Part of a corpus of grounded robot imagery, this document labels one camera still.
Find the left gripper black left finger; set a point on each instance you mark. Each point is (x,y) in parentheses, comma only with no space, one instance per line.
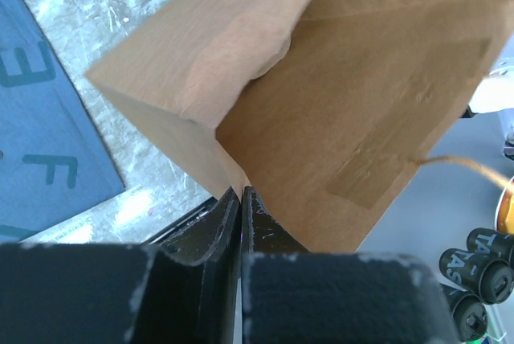
(179,291)

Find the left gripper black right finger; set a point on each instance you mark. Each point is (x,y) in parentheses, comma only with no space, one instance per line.
(290,295)

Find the brown paper bag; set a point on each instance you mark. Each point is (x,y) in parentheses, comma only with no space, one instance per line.
(321,105)

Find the lidded spare cup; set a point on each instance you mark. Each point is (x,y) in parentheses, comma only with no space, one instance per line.
(468,312)
(486,275)
(489,241)

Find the blue letter placemat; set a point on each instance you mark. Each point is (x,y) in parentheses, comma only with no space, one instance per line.
(54,164)

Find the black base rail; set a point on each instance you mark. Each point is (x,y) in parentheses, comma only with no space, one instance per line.
(186,220)

